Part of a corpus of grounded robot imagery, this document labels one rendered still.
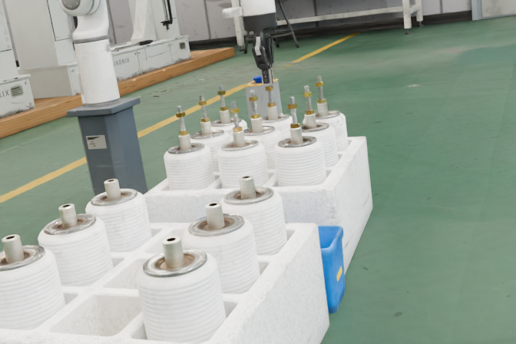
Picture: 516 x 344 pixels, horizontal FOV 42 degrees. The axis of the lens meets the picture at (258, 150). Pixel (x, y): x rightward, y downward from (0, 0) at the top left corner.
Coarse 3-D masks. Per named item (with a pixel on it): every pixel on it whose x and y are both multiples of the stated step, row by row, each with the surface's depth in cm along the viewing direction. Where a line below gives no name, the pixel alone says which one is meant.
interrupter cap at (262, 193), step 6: (258, 186) 102; (234, 192) 101; (258, 192) 100; (264, 192) 99; (270, 192) 98; (228, 198) 98; (234, 198) 98; (240, 198) 98; (252, 198) 98; (258, 198) 96; (264, 198) 96; (234, 204) 96; (240, 204) 95; (246, 204) 95
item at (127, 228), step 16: (96, 208) 104; (112, 208) 103; (128, 208) 104; (144, 208) 107; (112, 224) 104; (128, 224) 104; (144, 224) 107; (112, 240) 104; (128, 240) 105; (144, 240) 107
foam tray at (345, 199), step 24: (360, 144) 149; (336, 168) 132; (360, 168) 146; (168, 192) 132; (192, 192) 130; (216, 192) 128; (288, 192) 122; (312, 192) 121; (336, 192) 123; (360, 192) 145; (168, 216) 132; (192, 216) 130; (288, 216) 124; (312, 216) 122; (336, 216) 122; (360, 216) 144
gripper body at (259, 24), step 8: (248, 16) 145; (256, 16) 144; (264, 16) 144; (272, 16) 145; (248, 24) 145; (256, 24) 144; (264, 24) 144; (272, 24) 145; (256, 32) 145; (264, 32) 146; (264, 40) 146
